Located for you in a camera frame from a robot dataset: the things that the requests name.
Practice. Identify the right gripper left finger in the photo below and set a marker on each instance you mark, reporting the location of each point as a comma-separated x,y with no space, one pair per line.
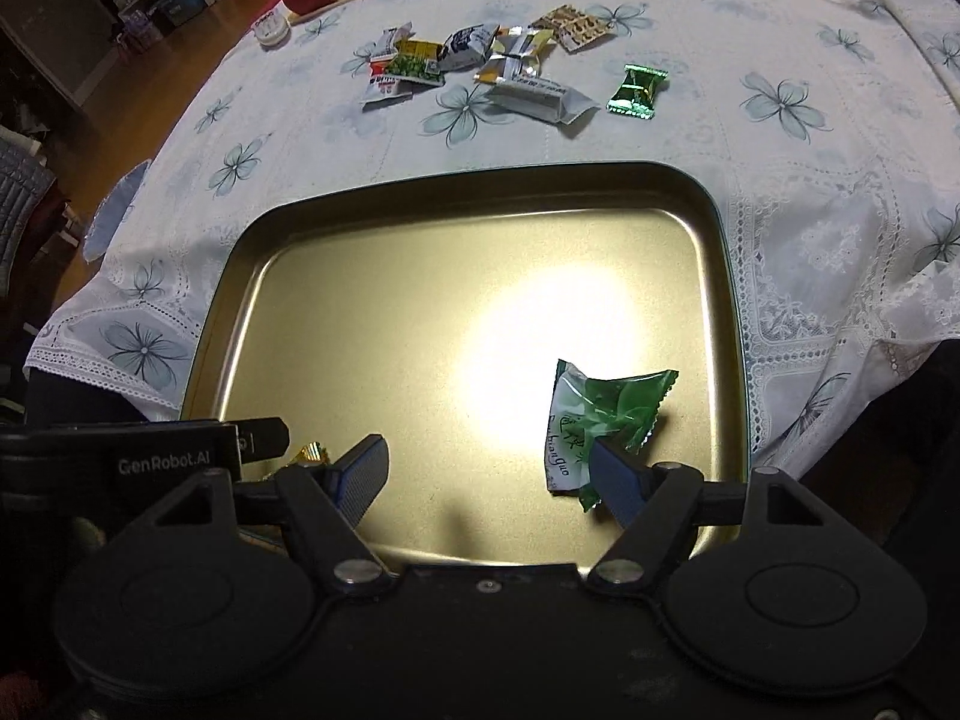
321,506

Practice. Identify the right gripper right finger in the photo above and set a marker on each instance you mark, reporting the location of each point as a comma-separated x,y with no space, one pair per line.
655,505

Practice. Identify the gold yellow candy wrapper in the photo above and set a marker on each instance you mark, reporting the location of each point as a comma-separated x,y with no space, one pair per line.
313,453

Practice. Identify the green white snack packet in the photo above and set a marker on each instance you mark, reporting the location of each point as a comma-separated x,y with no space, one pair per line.
583,410

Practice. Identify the shiny green candy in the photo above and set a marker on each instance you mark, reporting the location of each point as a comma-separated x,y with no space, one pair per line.
637,92

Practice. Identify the brown heart pattern packet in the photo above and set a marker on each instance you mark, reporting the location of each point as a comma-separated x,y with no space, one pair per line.
573,29

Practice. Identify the gold metal tray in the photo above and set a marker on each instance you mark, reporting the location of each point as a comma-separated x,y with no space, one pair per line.
433,313

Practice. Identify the round blue seat cushion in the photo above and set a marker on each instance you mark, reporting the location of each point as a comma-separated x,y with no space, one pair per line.
111,212

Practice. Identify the white sesame crisp packet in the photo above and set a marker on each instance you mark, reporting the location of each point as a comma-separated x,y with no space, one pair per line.
541,99

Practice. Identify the red white snack packet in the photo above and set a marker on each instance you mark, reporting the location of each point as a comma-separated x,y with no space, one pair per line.
384,88

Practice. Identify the white floral lace tablecloth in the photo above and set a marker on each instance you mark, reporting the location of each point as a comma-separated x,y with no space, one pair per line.
825,130

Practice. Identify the green yellow snack packet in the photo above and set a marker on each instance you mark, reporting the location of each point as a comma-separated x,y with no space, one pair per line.
416,62

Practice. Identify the silver yellow snack packet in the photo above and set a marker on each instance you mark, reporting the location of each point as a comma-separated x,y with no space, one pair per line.
514,53

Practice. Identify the blue white snack packet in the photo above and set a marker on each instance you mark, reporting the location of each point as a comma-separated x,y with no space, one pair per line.
467,48

